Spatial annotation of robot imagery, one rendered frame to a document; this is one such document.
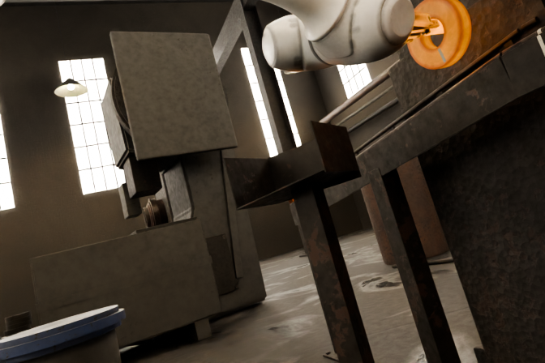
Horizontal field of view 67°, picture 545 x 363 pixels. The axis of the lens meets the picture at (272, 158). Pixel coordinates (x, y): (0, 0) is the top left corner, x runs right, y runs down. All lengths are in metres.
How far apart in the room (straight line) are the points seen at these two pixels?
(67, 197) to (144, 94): 7.56
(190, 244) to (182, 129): 0.91
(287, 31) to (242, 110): 11.05
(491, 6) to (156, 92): 2.63
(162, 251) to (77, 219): 7.82
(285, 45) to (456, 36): 0.39
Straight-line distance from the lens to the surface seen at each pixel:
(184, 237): 2.83
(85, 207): 10.57
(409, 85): 1.21
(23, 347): 1.15
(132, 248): 2.77
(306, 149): 1.15
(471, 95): 0.94
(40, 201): 10.69
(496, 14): 1.04
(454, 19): 0.97
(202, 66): 3.53
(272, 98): 8.12
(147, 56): 3.42
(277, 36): 0.74
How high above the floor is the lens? 0.50
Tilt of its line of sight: 10 degrees up
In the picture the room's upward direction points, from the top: 16 degrees counter-clockwise
